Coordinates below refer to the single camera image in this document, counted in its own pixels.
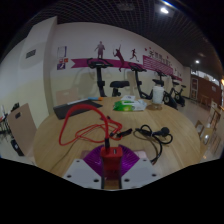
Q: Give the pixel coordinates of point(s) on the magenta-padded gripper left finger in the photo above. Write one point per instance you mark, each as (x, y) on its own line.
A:
(93, 160)

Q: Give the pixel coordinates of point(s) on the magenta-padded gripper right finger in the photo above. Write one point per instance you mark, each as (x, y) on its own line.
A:
(130, 160)

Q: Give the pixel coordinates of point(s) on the red charger block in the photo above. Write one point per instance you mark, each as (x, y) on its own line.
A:
(111, 160)

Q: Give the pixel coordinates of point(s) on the green wet wipes pack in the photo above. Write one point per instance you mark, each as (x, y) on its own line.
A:
(125, 106)

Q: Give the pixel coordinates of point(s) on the black flat pad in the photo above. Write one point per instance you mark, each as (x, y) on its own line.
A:
(73, 109)

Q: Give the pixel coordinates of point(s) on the round brown coaster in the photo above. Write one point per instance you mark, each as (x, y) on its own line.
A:
(154, 107)

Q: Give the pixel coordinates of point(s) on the white marker pen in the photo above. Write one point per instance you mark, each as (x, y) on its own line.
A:
(95, 98)

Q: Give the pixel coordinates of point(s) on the white tissue pack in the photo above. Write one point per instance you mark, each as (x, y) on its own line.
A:
(128, 97)

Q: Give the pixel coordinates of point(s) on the pale wooden chair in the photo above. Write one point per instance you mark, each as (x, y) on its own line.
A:
(66, 96)

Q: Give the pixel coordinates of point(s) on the white paper cup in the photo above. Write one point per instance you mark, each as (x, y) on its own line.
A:
(158, 95)

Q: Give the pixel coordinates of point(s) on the black bag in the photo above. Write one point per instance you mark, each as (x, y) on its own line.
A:
(16, 146)

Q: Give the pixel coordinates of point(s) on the large black exercise bike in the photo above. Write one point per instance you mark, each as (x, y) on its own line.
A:
(99, 80)

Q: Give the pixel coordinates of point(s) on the group of wooden chairs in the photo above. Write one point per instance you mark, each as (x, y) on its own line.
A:
(216, 140)

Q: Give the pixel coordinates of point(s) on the open-backed wooden chair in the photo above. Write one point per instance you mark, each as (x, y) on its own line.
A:
(214, 116)

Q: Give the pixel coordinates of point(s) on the reddish brown wooden counter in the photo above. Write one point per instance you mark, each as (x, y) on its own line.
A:
(205, 88)

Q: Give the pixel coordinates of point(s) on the round ceiling light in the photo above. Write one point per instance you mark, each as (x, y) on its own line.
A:
(197, 61)
(164, 10)

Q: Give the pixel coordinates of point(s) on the magenta sports wall decal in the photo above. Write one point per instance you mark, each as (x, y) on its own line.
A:
(80, 62)

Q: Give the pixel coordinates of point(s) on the purple orange wall poster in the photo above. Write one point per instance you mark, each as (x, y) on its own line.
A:
(62, 64)

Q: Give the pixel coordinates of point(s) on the white wall poster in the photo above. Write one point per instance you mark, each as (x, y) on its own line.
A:
(62, 51)

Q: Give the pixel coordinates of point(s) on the grey wall plaque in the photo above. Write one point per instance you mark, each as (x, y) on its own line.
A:
(30, 53)

